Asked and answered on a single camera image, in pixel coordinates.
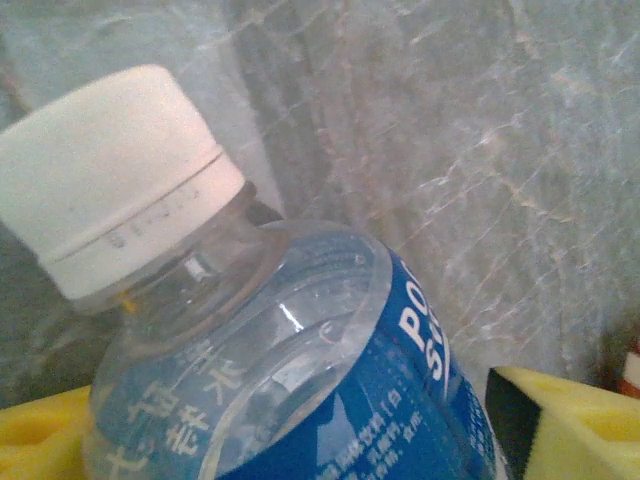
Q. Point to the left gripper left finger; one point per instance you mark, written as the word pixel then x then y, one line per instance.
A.
pixel 35 435

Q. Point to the blue label bottle white cap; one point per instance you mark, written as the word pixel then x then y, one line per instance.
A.
pixel 325 400

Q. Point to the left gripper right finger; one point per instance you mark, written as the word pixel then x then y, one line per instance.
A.
pixel 575 430

